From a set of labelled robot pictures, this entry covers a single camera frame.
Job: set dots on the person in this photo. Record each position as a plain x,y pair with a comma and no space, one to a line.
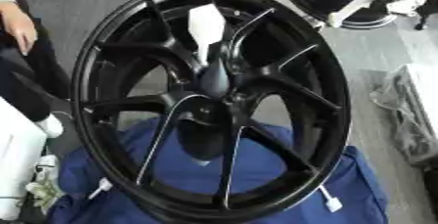
34,71

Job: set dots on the clear plastic bag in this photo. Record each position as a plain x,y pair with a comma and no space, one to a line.
408,117

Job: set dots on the black spoked wheel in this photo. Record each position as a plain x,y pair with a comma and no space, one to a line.
120,104

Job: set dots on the person's white shoe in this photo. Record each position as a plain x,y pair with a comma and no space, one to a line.
51,126

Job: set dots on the person's hand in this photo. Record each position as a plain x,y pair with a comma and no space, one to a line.
18,25

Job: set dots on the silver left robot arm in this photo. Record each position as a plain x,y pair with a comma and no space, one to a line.
17,156

